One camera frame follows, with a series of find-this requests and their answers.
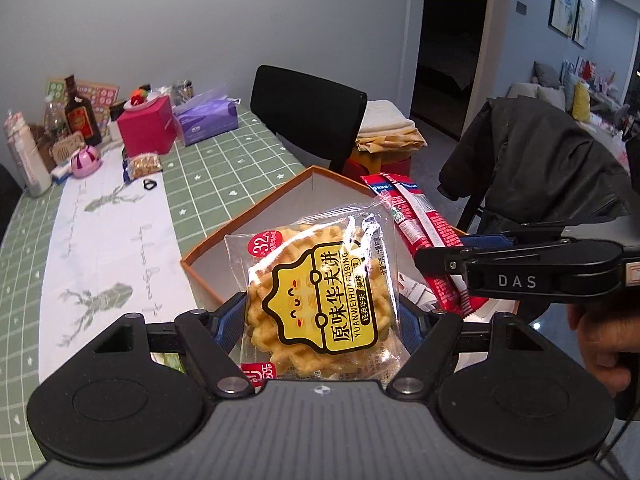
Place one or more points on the pink cap shaped trinket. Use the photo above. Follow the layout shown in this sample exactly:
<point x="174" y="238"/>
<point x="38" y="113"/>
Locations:
<point x="85" y="162"/>

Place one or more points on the grey cushion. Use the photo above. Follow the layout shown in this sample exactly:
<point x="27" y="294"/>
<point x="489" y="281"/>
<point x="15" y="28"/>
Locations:
<point x="546" y="75"/>

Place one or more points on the fruit ornament on white dish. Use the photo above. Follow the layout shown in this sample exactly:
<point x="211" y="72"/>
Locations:
<point x="140" y="96"/>

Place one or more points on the red stool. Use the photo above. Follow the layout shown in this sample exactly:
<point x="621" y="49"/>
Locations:
<point x="380" y="165"/>

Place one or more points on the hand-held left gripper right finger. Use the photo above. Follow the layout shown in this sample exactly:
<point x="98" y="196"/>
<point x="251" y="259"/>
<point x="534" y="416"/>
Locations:
<point x="411" y="327"/>

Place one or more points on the brown liquor bottle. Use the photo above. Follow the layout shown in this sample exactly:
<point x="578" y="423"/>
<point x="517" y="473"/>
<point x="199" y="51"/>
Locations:
<point x="82" y="120"/>

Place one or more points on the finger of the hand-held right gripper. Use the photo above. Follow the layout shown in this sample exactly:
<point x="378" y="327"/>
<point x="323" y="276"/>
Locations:
<point x="450" y="262"/>
<point x="487" y="241"/>

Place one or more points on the clear plastic bottle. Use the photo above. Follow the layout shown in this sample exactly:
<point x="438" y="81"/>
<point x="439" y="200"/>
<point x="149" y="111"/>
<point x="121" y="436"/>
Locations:
<point x="54" y="120"/>

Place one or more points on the yellow waffle packet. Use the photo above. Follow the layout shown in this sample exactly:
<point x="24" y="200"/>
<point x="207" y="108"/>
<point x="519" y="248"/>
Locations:
<point x="310" y="300"/>

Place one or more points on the blue white small box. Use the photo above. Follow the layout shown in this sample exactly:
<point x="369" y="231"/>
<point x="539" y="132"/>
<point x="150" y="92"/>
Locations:
<point x="60" y="175"/>

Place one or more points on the dotted card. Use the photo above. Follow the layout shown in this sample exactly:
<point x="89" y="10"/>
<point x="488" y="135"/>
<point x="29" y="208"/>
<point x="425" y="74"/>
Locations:
<point x="102" y="95"/>

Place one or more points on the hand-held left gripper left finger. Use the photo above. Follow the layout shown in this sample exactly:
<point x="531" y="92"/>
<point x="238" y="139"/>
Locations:
<point x="231" y="322"/>

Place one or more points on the yellow cushion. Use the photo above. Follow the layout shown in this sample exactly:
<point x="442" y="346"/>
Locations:
<point x="581" y="102"/>

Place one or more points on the peanut packet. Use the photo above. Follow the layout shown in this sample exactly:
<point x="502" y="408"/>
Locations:
<point x="145" y="165"/>

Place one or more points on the purple tissue box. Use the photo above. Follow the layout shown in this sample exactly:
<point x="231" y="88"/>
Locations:
<point x="205" y="120"/>

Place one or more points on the folded cream towels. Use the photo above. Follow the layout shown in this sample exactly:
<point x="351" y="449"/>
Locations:
<point x="385" y="120"/>

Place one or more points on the small framed picture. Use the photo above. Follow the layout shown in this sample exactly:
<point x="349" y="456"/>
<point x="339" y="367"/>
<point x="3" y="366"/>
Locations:
<point x="585" y="17"/>

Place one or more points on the magenta box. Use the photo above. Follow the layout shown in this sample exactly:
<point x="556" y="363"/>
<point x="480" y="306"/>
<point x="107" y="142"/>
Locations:
<point x="147" y="127"/>

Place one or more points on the black jacket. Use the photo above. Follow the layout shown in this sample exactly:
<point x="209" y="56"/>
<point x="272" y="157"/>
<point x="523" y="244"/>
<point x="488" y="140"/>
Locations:
<point x="525" y="170"/>

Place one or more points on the orange cardboard box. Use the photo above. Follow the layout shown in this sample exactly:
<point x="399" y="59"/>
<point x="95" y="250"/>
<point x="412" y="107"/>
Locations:
<point x="270" y="210"/>

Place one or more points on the light sofa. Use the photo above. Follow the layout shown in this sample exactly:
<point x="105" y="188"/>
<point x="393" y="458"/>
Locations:
<point x="525" y="92"/>

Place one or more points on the person's right hand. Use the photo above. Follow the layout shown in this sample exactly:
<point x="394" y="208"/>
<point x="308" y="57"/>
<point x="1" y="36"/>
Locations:
<point x="602" y="340"/>

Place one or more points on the white deer print table runner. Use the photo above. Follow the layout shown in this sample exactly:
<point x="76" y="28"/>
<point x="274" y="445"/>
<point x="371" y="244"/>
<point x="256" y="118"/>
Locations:
<point x="100" y="240"/>

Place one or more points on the small black clip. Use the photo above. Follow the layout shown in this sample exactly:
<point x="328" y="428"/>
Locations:
<point x="145" y="185"/>

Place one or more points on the wooden speaker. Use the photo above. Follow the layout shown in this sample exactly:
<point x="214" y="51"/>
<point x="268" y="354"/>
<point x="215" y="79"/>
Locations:
<point x="67" y="147"/>

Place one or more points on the green checked tablecloth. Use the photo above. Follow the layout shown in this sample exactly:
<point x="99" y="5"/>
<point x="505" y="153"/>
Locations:
<point x="210" y="160"/>

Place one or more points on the brown trinket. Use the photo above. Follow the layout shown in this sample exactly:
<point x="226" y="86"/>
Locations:
<point x="42" y="145"/>

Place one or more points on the white bottle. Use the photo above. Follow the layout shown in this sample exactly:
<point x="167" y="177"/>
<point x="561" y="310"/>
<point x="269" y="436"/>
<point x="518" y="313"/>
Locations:
<point x="27" y="160"/>

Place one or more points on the red sachet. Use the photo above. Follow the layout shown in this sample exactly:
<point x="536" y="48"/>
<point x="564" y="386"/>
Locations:
<point x="407" y="232"/>
<point x="442" y="227"/>

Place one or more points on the small glass jar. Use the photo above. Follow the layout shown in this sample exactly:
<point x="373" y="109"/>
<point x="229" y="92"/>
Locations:
<point x="182" y="91"/>

